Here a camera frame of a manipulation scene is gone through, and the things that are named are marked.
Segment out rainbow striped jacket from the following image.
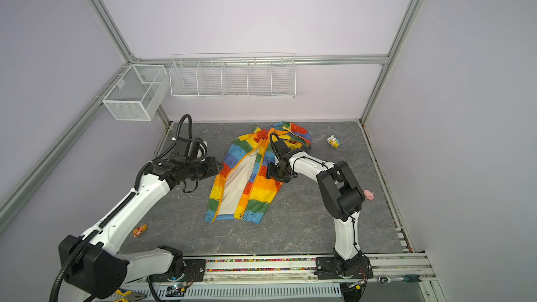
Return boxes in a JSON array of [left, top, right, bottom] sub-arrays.
[[204, 122, 311, 224]]

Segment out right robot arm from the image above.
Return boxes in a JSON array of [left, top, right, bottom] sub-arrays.
[[267, 133, 366, 276]]

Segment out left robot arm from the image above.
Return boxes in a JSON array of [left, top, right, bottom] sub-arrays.
[[49, 138, 220, 301]]

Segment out small yellow white toy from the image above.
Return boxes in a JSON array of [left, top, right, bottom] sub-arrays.
[[327, 135, 341, 148]]

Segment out small orange red toy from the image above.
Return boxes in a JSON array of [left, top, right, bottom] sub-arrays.
[[132, 225, 148, 237]]

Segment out white mesh box basket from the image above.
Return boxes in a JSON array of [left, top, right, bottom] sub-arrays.
[[103, 64, 170, 122]]

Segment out small pink pig toy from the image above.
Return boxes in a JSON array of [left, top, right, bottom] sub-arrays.
[[364, 190, 374, 201]]

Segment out white wire basket long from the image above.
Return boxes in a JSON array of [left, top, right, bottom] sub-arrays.
[[169, 53, 296, 98]]

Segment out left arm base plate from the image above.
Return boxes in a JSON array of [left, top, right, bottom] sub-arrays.
[[151, 259, 207, 283]]

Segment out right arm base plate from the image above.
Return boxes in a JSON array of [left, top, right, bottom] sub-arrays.
[[314, 253, 373, 280]]

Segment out white slotted cable duct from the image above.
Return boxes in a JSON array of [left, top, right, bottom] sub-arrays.
[[183, 282, 343, 301]]

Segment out yellow handled pliers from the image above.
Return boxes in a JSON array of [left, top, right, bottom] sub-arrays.
[[116, 289, 147, 302]]

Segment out green handled screwdriver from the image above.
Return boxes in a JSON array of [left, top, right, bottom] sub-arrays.
[[377, 274, 422, 285]]

